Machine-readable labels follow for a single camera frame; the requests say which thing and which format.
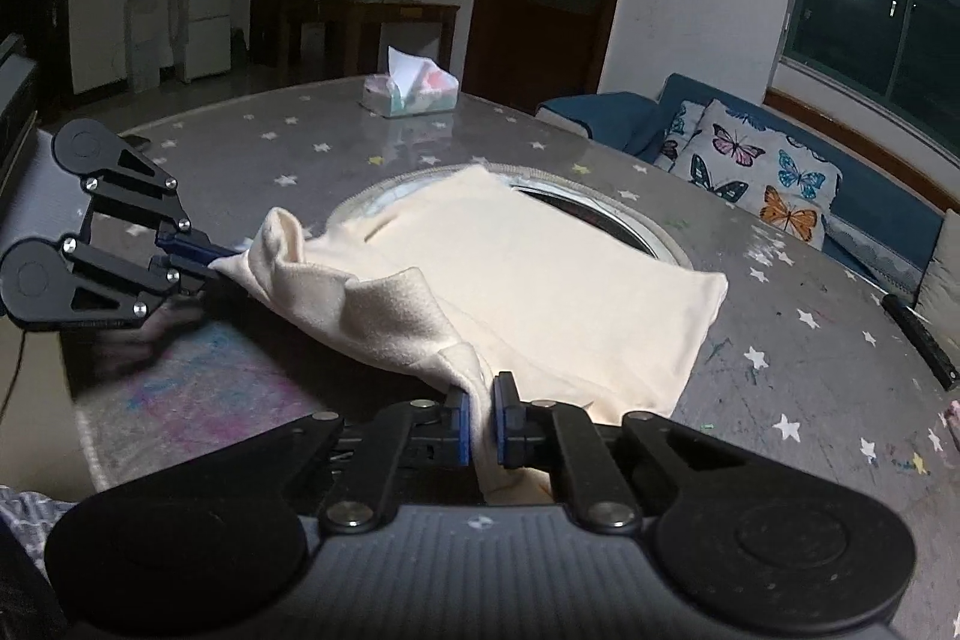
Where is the beige cushion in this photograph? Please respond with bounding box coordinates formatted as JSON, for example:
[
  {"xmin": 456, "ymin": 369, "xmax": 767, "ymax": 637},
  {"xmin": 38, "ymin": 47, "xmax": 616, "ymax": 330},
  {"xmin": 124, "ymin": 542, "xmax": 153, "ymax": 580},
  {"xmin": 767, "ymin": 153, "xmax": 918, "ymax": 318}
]
[{"xmin": 916, "ymin": 224, "xmax": 960, "ymax": 346}]

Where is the tissue box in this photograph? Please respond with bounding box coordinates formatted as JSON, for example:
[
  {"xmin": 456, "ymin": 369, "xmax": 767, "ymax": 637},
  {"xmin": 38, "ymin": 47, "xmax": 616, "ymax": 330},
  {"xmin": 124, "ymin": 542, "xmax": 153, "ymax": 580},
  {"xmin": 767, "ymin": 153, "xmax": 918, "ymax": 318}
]
[{"xmin": 359, "ymin": 47, "xmax": 460, "ymax": 119}]

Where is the wooden side table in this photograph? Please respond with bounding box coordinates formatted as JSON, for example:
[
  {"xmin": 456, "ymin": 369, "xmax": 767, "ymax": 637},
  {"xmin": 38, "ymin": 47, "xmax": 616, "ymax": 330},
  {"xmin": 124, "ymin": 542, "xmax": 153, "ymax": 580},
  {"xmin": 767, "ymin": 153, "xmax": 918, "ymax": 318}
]
[{"xmin": 288, "ymin": 0, "xmax": 459, "ymax": 80}]

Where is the pink small toy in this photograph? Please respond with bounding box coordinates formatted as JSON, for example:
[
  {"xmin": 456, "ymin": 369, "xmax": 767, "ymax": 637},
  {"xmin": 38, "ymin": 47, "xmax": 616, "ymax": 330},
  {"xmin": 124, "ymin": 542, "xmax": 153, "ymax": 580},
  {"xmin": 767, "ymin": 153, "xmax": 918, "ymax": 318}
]
[{"xmin": 944, "ymin": 399, "xmax": 960, "ymax": 437}]

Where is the water dispenser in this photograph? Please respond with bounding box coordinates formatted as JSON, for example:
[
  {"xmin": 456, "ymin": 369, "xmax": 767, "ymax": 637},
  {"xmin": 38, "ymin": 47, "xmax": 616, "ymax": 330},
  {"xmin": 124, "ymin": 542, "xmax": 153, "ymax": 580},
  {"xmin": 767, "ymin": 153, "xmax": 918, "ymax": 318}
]
[{"xmin": 124, "ymin": 0, "xmax": 160, "ymax": 94}]

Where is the blue sofa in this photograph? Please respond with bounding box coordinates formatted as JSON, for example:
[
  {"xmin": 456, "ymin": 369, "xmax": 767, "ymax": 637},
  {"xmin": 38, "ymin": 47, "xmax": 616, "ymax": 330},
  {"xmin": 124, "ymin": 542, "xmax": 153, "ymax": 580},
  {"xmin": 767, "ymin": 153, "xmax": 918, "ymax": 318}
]
[{"xmin": 537, "ymin": 73, "xmax": 942, "ymax": 301}]

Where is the butterfly print pillow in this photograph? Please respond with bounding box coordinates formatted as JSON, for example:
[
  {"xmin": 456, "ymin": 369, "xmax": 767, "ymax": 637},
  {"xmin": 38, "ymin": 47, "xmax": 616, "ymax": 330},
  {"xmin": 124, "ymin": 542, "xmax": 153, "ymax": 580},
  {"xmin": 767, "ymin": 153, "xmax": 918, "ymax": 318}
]
[{"xmin": 670, "ymin": 99, "xmax": 843, "ymax": 250}]

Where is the cream garment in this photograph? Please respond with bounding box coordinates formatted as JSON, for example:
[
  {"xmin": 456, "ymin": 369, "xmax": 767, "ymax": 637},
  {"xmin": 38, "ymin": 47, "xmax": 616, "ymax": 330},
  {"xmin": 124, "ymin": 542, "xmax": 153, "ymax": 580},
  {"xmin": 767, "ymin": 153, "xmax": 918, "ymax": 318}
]
[{"xmin": 213, "ymin": 166, "xmax": 729, "ymax": 503}]

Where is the white refrigerator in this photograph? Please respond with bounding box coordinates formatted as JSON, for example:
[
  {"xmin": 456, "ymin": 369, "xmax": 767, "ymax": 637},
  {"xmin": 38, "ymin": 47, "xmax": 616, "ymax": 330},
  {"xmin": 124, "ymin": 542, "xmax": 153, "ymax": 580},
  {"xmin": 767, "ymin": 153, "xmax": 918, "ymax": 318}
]
[{"xmin": 172, "ymin": 0, "xmax": 231, "ymax": 83}]

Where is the black remote control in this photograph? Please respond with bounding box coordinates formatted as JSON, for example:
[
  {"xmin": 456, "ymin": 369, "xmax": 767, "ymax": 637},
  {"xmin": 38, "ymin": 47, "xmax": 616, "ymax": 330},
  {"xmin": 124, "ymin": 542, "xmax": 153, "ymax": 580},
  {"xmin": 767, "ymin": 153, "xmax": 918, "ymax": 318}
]
[{"xmin": 882, "ymin": 294, "xmax": 958, "ymax": 392}]

